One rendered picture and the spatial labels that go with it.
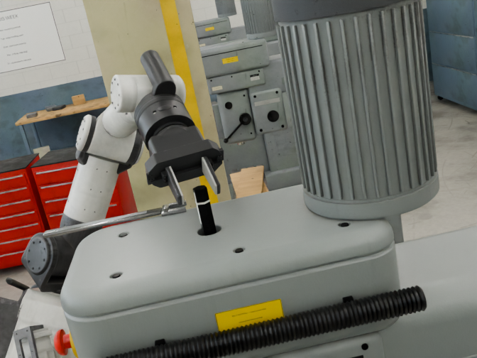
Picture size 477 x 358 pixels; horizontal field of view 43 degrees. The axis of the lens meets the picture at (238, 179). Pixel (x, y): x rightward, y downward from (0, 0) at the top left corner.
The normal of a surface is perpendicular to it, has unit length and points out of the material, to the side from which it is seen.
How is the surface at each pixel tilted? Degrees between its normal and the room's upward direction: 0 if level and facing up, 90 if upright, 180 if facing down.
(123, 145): 92
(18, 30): 90
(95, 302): 63
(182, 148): 30
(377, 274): 90
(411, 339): 90
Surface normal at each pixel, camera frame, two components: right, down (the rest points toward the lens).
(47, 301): 0.24, -0.82
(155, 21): 0.11, 0.29
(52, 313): 0.12, -0.27
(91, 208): 0.34, 0.22
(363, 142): -0.13, 0.33
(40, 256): -0.62, -0.11
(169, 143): 0.00, -0.69
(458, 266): -0.19, -0.93
